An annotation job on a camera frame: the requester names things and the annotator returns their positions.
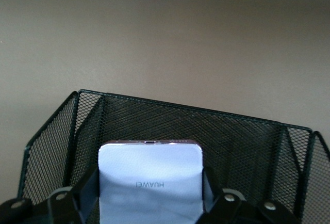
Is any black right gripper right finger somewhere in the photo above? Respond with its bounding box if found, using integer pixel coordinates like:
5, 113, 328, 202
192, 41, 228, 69
198, 166, 261, 224

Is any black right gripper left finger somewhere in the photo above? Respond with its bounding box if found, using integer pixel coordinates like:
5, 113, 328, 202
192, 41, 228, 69
30, 166, 100, 224

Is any lilac phone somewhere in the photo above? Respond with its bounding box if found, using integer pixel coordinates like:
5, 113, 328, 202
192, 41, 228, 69
97, 140, 204, 224

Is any black mesh two-tier basket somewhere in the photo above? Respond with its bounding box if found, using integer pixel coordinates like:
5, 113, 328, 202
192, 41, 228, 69
22, 89, 330, 224

